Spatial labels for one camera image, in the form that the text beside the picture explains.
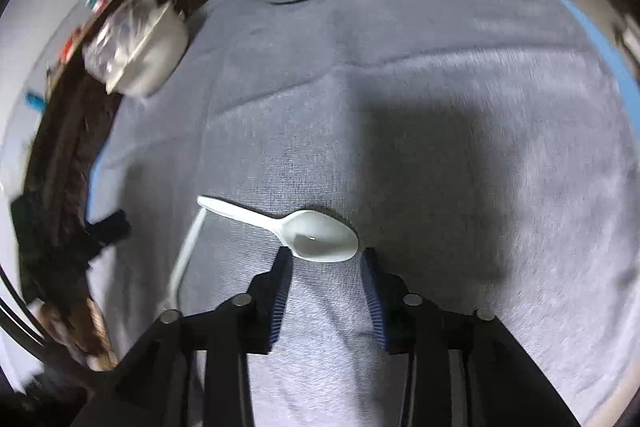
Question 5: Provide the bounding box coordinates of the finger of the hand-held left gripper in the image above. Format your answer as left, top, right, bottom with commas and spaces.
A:
85, 209, 132, 258

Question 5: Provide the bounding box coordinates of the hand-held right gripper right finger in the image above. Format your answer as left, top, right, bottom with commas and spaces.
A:
360, 247, 583, 427

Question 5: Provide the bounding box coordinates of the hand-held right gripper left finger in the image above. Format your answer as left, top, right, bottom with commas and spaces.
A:
70, 248, 295, 427

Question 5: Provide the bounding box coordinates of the carved dark wooden sideboard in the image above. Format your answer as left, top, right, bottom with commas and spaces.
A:
20, 0, 211, 373

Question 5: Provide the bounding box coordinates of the grey tablecloth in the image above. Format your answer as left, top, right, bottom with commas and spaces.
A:
85, 0, 640, 427

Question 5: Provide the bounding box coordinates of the white pot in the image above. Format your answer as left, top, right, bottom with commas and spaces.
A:
102, 9, 190, 98

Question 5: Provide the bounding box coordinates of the plastic wrapped bowl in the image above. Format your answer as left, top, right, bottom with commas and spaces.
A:
82, 0, 173, 80

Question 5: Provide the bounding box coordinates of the light blue under cloth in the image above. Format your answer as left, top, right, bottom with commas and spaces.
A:
90, 0, 640, 208

